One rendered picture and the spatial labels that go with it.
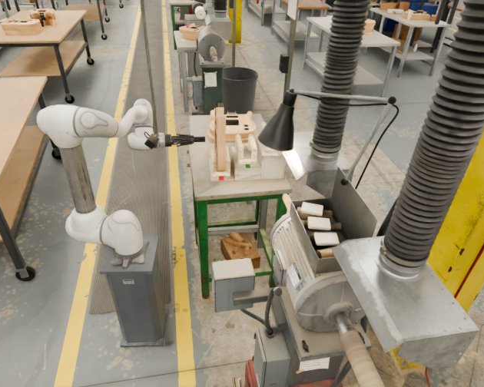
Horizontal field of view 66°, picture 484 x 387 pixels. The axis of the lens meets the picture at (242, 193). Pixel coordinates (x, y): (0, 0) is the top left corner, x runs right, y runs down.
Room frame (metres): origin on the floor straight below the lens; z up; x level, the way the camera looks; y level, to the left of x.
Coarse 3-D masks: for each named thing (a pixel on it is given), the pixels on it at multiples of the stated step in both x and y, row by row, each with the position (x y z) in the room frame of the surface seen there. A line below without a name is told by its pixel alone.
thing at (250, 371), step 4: (248, 360) 0.92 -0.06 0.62; (248, 364) 0.91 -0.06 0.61; (252, 364) 0.91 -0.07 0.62; (248, 368) 0.89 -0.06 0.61; (252, 368) 0.89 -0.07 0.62; (248, 372) 0.87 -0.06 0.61; (252, 372) 0.87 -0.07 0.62; (248, 376) 0.86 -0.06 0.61; (252, 376) 0.85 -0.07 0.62; (244, 380) 0.91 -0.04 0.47; (248, 380) 0.85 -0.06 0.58; (252, 380) 0.83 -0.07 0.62; (256, 380) 0.83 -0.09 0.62; (244, 384) 0.91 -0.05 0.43; (248, 384) 0.85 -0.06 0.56; (252, 384) 0.82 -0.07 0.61; (256, 384) 0.82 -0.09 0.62
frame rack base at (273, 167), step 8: (256, 136) 2.16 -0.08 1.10; (256, 144) 2.14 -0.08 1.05; (264, 152) 1.96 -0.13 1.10; (280, 152) 1.97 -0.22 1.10; (264, 160) 1.92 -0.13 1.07; (272, 160) 1.93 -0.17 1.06; (280, 160) 1.93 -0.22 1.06; (264, 168) 1.92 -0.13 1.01; (272, 168) 1.93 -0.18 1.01; (280, 168) 1.93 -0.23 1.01; (264, 176) 1.92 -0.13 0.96; (272, 176) 1.93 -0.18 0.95; (280, 176) 1.94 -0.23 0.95
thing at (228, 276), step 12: (216, 264) 1.03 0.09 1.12; (228, 264) 1.03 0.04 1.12; (240, 264) 1.03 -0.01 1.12; (252, 264) 1.04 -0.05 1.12; (216, 276) 0.96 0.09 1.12; (228, 276) 0.97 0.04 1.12; (240, 276) 0.97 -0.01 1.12; (252, 276) 0.98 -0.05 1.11; (216, 288) 0.95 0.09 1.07; (228, 288) 0.96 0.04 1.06; (240, 288) 0.97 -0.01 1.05; (252, 288) 0.98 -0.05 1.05; (216, 300) 0.95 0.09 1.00; (228, 300) 0.96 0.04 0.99; (216, 312) 0.95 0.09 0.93; (264, 324) 0.87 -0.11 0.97
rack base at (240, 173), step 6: (234, 150) 2.11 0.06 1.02; (246, 150) 2.11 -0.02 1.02; (234, 156) 2.04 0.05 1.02; (246, 156) 2.04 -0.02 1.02; (234, 162) 1.96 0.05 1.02; (258, 162) 1.97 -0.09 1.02; (234, 168) 1.91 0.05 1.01; (240, 168) 1.90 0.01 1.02; (246, 168) 1.91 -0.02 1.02; (252, 168) 1.91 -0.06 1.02; (258, 168) 1.92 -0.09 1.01; (234, 174) 1.90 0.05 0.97; (240, 174) 1.90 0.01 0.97; (246, 174) 1.91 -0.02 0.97; (252, 174) 1.91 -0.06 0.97; (258, 174) 1.92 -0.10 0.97
